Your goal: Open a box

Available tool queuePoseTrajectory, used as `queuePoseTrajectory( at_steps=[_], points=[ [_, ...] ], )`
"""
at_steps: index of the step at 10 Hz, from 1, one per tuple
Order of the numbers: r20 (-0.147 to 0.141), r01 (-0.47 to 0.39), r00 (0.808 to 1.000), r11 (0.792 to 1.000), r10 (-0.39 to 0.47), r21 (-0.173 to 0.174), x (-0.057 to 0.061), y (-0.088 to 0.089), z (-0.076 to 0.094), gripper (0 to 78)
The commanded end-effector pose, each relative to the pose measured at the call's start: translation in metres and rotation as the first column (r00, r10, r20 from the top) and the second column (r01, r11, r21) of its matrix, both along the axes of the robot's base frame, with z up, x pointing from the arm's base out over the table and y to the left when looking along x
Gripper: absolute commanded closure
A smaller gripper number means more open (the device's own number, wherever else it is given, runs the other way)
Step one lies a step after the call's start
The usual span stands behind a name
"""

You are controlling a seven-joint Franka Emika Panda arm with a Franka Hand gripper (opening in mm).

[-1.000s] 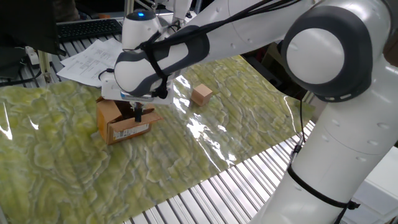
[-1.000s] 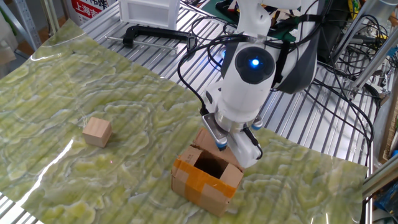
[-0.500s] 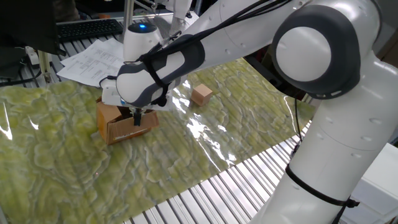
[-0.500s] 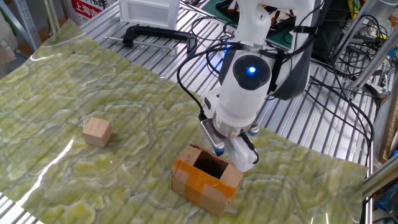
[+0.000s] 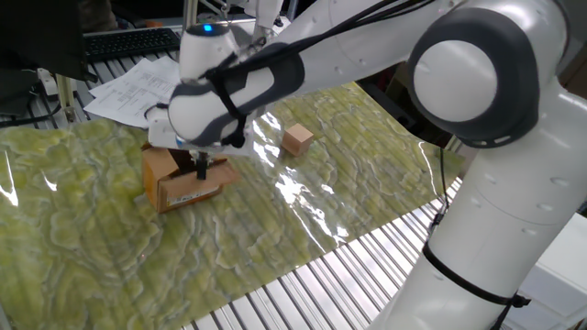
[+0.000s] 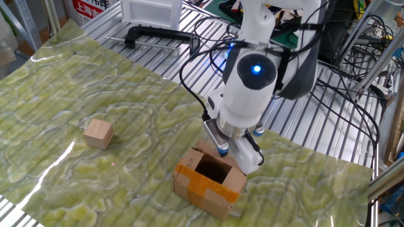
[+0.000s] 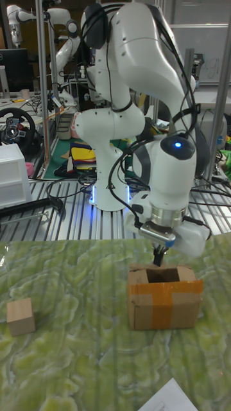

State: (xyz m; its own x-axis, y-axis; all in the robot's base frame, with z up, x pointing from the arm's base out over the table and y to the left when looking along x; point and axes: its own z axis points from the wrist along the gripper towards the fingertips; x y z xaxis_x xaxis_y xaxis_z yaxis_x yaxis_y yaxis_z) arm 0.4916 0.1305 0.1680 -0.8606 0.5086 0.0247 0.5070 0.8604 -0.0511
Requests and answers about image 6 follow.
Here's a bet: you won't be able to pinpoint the brown wooden board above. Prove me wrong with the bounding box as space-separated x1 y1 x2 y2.
383 94 404 166

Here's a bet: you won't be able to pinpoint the grey perforated shelf upright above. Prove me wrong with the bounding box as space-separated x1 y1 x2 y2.
12 0 44 51

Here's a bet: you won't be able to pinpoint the black gripper connector cable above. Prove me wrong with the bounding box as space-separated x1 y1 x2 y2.
244 131 265 167

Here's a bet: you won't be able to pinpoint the cardboard box with orange tape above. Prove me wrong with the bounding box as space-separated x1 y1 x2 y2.
172 138 248 221

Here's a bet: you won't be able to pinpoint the red white printed carton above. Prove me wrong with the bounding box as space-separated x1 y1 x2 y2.
68 0 120 26

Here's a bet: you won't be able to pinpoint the green marble pattern mat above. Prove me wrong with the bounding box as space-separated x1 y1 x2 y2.
0 18 374 227

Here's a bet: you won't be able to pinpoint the black camera cable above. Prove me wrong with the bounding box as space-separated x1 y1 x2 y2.
179 40 241 122

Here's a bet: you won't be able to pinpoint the black bar clamp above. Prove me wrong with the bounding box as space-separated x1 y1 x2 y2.
106 25 201 57

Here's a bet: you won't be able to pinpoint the white plastic bin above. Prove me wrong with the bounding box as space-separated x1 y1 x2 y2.
119 0 184 32

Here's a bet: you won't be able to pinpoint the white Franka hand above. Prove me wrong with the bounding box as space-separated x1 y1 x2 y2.
229 135 264 176

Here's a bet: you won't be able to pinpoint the black electronics box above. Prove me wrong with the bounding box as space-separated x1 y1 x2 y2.
317 0 356 64

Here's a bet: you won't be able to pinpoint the blue plastic bag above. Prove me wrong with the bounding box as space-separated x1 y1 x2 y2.
380 182 404 217

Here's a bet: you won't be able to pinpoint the wooden cube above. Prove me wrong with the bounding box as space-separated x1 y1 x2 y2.
83 118 114 150

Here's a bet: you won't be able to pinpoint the aluminium frame post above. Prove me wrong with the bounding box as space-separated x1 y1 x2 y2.
353 36 404 95
334 0 395 66

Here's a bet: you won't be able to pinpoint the aluminium profile rail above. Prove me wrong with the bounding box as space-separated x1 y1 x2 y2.
367 163 404 202

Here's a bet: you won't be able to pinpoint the silver wrist camera blue caps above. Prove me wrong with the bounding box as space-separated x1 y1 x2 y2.
203 119 266 158

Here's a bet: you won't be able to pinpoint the green cutting mat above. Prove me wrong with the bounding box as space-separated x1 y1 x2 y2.
205 0 299 50

